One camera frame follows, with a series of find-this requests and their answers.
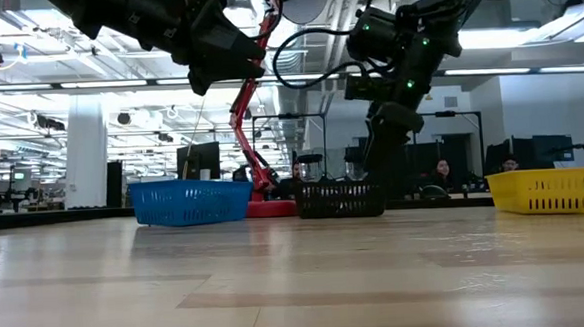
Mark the white cup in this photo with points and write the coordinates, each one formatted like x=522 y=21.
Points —
x=205 y=174

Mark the black monitor row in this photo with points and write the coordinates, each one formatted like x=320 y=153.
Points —
x=531 y=151

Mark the grey rounded object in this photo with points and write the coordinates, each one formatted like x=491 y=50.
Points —
x=433 y=192

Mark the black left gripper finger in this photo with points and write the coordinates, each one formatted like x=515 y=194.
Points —
x=226 y=62

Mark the yellow plastic basket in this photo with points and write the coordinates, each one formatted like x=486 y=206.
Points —
x=549 y=192

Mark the black tall cabinet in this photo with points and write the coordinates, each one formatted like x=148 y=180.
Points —
x=114 y=185

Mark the black aluminium table frame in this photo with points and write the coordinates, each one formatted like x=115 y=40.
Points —
x=49 y=218

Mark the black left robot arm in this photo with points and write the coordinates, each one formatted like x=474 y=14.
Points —
x=114 y=12

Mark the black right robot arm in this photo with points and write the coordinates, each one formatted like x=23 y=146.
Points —
x=434 y=11

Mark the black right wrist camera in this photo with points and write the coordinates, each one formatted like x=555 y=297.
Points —
x=368 y=88

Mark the black computer monitor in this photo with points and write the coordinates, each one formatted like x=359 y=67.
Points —
x=206 y=158

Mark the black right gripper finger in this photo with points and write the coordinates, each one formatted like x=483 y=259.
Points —
x=384 y=166

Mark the person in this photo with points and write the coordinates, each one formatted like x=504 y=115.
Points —
x=510 y=163
x=442 y=171
x=296 y=170
x=241 y=173

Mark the black plastic basket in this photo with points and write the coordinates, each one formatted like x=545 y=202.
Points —
x=334 y=201

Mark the blue plastic basket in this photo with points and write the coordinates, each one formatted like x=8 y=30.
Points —
x=189 y=204

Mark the red desk lamp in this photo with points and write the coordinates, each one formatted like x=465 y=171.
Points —
x=272 y=208

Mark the black background rig frame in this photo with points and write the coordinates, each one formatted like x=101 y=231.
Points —
x=449 y=113

